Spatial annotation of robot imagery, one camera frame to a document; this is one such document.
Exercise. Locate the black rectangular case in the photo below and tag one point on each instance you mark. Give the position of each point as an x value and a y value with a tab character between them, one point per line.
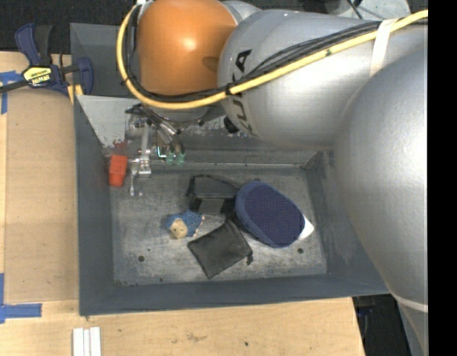
210	195

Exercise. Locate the pale wood board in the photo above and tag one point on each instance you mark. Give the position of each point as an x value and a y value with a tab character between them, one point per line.
41	198

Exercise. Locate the black cylinder on white bracket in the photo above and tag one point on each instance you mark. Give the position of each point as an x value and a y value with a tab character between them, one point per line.
230	124

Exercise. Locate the grey metal bin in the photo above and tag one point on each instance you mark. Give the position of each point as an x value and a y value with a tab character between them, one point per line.
147	243

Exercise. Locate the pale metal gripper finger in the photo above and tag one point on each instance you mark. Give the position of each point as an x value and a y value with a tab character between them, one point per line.
145	168
133	184

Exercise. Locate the blue toy with tan face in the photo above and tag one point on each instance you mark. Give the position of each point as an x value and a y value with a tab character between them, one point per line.
184	224

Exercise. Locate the orange plastic block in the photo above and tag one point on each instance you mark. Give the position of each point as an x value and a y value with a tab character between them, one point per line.
117	169

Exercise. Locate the dark blue slipper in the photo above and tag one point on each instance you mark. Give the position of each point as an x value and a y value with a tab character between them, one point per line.
271	215

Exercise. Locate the black cloth pouch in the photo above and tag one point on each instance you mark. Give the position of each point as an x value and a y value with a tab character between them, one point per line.
219	248

